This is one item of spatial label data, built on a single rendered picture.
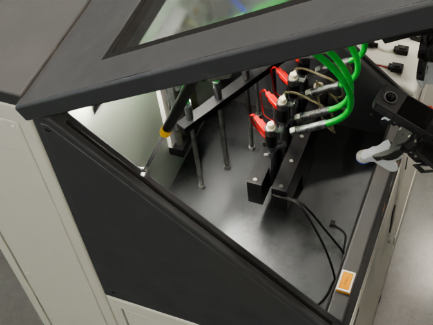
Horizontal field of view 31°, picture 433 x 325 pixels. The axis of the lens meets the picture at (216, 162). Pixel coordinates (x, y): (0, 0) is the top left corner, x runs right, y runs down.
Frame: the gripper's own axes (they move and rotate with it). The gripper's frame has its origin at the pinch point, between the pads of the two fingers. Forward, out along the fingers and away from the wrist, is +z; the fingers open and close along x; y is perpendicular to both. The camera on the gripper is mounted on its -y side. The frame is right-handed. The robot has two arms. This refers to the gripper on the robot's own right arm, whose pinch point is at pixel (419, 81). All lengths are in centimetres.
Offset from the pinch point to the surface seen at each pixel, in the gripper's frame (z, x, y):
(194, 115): 15, -10, -48
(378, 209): 30.2, -12.7, -3.2
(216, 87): 10.4, -4.6, -44.7
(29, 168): -2, -47, -67
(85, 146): -14, -46, -51
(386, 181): 30.1, -4.6, -3.5
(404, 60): 27.0, 32.6, -8.0
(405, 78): 27.0, 26.5, -6.4
